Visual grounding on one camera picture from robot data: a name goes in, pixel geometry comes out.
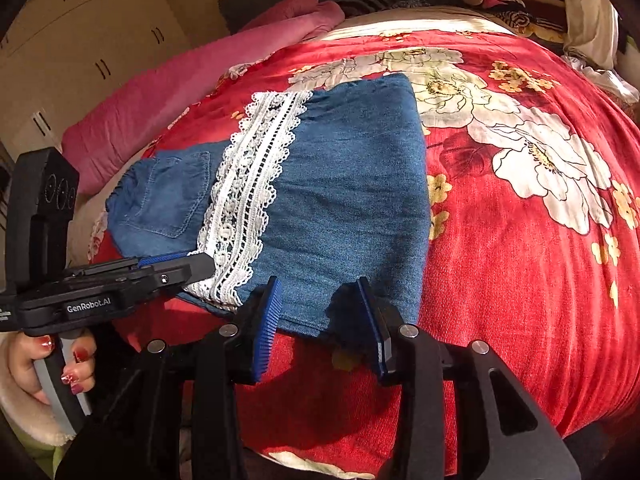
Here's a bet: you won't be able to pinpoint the blue denim lace pants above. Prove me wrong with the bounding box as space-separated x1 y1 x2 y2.
106 74 430 336

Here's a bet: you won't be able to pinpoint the left hand red nails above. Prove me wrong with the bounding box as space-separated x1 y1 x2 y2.
6 331 98 406

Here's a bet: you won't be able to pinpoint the pink rolled quilt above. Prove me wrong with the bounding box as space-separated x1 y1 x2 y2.
62 0 345 196

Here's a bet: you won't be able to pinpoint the green sleeve cream cuff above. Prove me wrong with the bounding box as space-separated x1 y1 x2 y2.
1 332 73 479

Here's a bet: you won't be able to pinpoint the cream wardrobe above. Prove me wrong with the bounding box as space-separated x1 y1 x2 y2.
1 0 189 158

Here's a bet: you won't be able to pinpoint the striped pillow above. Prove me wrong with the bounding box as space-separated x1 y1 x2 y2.
335 0 430 18

